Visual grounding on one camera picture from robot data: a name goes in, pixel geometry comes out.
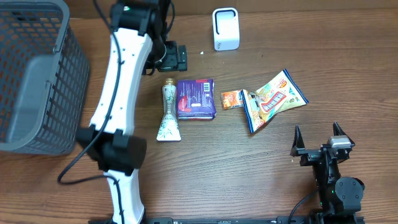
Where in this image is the purple red pad package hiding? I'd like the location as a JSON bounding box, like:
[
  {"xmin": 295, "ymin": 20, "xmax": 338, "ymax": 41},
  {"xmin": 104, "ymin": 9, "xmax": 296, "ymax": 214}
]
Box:
[{"xmin": 177, "ymin": 79, "xmax": 216, "ymax": 120}]

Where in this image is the small orange snack packet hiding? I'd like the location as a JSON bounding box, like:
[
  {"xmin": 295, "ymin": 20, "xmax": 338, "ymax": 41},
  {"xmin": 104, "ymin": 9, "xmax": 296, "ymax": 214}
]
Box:
[{"xmin": 221, "ymin": 90, "xmax": 244, "ymax": 110}]

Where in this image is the yellow snack bag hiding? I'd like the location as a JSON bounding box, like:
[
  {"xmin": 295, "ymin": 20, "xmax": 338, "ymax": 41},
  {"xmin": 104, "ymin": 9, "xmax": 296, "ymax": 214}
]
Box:
[{"xmin": 241, "ymin": 69, "xmax": 309, "ymax": 134}]

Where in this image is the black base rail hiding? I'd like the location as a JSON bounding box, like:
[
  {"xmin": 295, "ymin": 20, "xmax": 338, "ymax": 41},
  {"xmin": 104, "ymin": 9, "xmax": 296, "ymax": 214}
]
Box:
[{"xmin": 88, "ymin": 215, "xmax": 366, "ymax": 224}]

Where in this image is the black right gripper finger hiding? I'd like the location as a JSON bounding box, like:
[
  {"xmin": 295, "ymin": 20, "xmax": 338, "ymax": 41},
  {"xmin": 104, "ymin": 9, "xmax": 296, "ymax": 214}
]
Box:
[
  {"xmin": 290, "ymin": 125, "xmax": 305, "ymax": 157},
  {"xmin": 333, "ymin": 121, "xmax": 355, "ymax": 146}
]

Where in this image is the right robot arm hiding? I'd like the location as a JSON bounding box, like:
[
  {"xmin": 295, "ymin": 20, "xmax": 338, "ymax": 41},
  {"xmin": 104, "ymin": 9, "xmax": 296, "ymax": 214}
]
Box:
[{"xmin": 290, "ymin": 122, "xmax": 365, "ymax": 223}]

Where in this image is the white barcode scanner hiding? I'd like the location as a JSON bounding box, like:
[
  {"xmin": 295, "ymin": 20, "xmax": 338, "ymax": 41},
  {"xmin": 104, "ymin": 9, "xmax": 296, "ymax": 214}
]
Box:
[{"xmin": 212, "ymin": 7, "xmax": 240, "ymax": 51}]

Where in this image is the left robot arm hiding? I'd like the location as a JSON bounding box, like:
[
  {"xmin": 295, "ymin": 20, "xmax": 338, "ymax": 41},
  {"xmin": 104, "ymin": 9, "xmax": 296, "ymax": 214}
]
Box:
[{"xmin": 76, "ymin": 1, "xmax": 187, "ymax": 223}]

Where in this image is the dark grey plastic basket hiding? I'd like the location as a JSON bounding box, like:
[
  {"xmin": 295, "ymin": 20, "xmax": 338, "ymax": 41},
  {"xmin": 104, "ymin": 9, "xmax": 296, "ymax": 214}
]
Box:
[{"xmin": 1, "ymin": 0, "xmax": 90, "ymax": 155}]

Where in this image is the white tube item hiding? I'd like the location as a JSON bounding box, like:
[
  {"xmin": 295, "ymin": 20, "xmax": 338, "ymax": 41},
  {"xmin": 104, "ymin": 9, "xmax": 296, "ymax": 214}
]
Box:
[{"xmin": 157, "ymin": 78, "xmax": 181, "ymax": 141}]

